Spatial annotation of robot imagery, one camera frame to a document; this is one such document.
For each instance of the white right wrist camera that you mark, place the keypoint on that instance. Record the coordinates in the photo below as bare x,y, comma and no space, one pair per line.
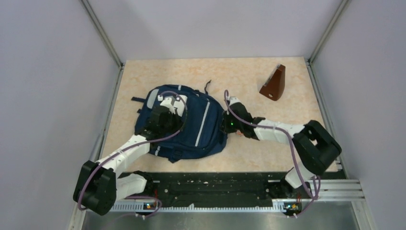
233,100

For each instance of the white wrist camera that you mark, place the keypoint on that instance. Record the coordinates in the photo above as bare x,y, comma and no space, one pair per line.
175,104
233,100

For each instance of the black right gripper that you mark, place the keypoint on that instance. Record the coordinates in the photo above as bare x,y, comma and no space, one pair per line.
224,125

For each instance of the brown wooden metronome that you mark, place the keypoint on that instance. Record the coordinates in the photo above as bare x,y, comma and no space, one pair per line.
274,86

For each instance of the aluminium frame rail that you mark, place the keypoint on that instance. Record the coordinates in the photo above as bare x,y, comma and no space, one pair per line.
336,189

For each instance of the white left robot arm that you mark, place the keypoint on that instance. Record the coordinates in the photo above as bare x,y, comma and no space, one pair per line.
100,183

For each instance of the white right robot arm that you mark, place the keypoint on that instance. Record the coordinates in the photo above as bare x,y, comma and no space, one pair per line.
312,147

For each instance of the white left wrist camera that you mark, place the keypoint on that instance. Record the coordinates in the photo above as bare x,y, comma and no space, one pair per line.
175,104

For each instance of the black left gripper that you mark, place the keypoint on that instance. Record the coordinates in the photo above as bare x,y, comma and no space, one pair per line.
178,121

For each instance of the navy blue student backpack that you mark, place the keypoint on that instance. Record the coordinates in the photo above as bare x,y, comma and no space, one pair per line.
201,135

